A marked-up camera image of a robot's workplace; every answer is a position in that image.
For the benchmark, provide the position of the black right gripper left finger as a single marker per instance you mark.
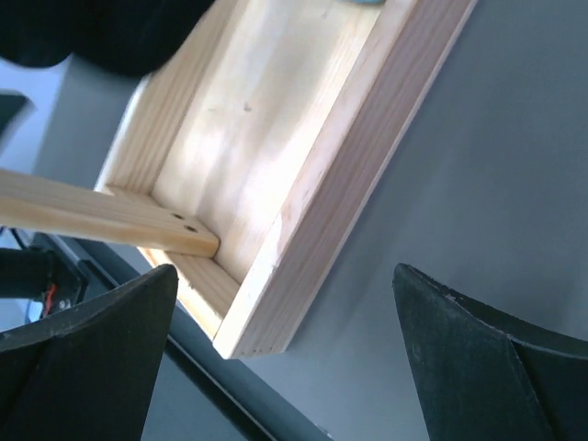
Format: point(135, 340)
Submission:
point(88, 373)

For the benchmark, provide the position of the blue ribbed sock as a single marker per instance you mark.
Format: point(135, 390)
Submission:
point(365, 2)

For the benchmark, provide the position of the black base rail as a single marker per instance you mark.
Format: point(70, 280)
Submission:
point(42, 277)

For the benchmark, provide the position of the wooden hanger stand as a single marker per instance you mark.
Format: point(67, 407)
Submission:
point(246, 161)

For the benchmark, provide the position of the black sock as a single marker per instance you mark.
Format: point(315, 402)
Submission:
point(131, 38)

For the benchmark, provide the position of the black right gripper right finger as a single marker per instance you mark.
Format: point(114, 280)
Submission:
point(482, 374)

